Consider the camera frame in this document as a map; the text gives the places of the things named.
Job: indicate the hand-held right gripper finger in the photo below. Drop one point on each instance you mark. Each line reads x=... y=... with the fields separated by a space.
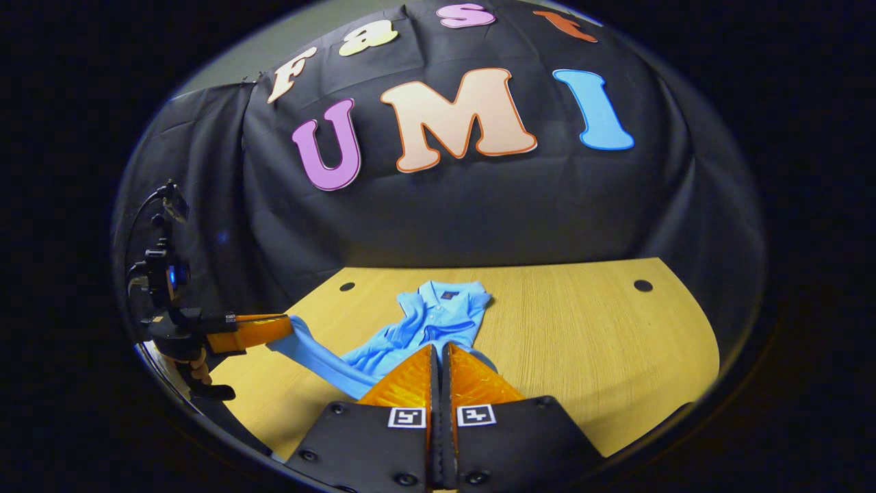
x=434 y=445
x=448 y=445

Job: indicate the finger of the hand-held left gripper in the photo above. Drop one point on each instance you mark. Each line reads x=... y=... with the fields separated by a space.
x=253 y=332

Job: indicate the light blue T-shirt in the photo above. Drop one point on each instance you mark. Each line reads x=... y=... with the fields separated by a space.
x=438 y=318

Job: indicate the metal backdrop clip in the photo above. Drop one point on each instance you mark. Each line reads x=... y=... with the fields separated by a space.
x=258 y=77

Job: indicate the black backdrop cloth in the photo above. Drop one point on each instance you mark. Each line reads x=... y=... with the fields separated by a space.
x=479 y=205

